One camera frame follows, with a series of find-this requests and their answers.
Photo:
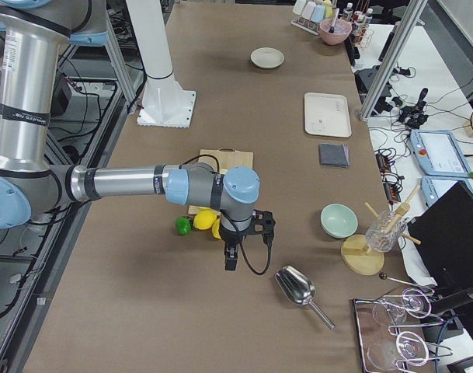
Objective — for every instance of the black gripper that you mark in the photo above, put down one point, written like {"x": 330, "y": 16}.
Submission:
{"x": 231, "y": 237}

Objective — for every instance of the cream round plate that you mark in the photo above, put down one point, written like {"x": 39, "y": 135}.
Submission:
{"x": 267, "y": 58}

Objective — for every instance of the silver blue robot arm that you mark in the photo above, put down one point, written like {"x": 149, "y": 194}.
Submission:
{"x": 29, "y": 186}

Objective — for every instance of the cream rectangular tray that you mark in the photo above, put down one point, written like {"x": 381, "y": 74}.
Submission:
{"x": 326, "y": 115}

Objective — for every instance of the metal glass rack tray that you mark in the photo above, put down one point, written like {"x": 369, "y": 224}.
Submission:
{"x": 389, "y": 332}

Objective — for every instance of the yellow lemon near board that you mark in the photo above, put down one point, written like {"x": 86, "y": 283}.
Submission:
{"x": 204, "y": 219}

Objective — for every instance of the green lime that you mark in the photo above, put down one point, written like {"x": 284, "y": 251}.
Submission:
{"x": 183, "y": 225}

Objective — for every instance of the steel scoop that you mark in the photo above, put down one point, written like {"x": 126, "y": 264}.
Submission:
{"x": 300, "y": 291}

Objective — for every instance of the wooden cutting board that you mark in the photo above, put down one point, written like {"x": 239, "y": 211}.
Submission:
{"x": 224, "y": 159}

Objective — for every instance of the mint green bowl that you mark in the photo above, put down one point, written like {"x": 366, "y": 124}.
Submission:
{"x": 338, "y": 221}

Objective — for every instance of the wooden cup stand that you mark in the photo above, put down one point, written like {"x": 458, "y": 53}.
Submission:
{"x": 363, "y": 260}

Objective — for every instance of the grey folded cloth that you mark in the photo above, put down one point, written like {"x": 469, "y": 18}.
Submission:
{"x": 334, "y": 155}

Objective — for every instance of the clear glass cup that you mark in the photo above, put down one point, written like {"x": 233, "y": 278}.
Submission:
{"x": 379, "y": 238}

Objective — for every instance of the lower teach pendant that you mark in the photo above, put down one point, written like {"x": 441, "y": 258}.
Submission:
{"x": 434, "y": 187}

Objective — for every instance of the teach pendant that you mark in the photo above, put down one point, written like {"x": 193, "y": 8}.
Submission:
{"x": 439, "y": 154}
{"x": 434, "y": 187}

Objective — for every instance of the black monitor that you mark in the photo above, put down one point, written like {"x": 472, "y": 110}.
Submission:
{"x": 446, "y": 234}

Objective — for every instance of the upper teach pendant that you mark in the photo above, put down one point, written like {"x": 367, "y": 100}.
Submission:
{"x": 439, "y": 154}

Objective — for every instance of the pink bowl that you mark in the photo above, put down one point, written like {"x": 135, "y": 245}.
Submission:
{"x": 341, "y": 31}

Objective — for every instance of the pastel cup rack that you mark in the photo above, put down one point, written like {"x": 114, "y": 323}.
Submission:
{"x": 309, "y": 14}

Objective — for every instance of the copper bottle rack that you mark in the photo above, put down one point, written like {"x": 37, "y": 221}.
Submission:
{"x": 359, "y": 16}

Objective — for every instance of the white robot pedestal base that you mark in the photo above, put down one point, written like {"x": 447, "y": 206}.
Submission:
{"x": 164, "y": 102}

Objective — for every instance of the aluminium frame post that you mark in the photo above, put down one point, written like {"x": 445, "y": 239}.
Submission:
{"x": 402, "y": 34}

